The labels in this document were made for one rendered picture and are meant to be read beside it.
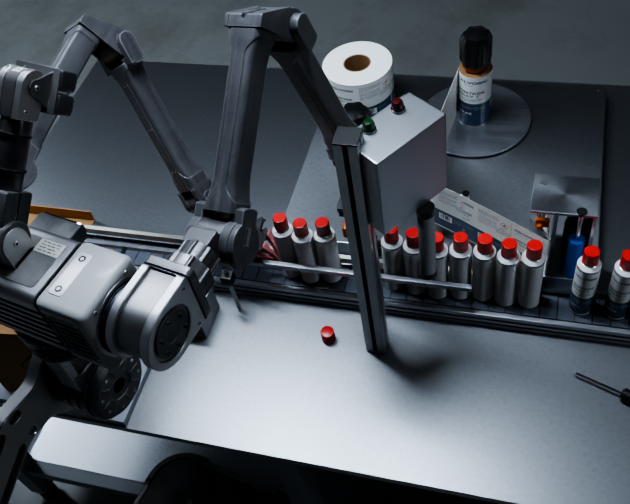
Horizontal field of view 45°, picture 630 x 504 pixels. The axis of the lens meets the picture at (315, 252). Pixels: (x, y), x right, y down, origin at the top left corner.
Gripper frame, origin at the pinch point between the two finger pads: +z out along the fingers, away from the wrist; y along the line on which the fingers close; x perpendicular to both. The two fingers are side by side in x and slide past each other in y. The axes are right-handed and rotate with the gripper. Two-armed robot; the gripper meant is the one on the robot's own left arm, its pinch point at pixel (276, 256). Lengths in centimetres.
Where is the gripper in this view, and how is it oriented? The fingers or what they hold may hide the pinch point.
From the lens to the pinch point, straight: 190.5
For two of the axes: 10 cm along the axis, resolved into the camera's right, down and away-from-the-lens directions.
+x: -6.7, 3.0, 6.8
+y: 2.3, -7.9, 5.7
